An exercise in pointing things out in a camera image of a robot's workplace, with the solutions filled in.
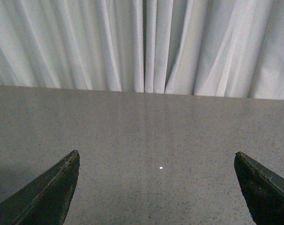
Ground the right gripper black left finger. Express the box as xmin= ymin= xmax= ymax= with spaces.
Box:
xmin=0 ymin=150 xmax=80 ymax=225

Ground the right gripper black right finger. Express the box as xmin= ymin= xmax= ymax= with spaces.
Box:
xmin=234 ymin=152 xmax=284 ymax=225

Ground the white pleated curtain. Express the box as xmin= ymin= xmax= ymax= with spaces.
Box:
xmin=0 ymin=0 xmax=284 ymax=100

